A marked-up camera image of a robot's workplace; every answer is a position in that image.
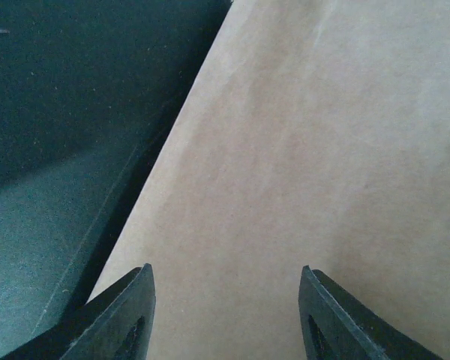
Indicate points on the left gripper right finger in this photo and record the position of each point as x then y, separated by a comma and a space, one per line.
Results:
336, 325

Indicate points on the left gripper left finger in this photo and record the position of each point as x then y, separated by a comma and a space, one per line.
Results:
116, 324

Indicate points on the brown paper bag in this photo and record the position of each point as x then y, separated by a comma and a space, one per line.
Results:
316, 133

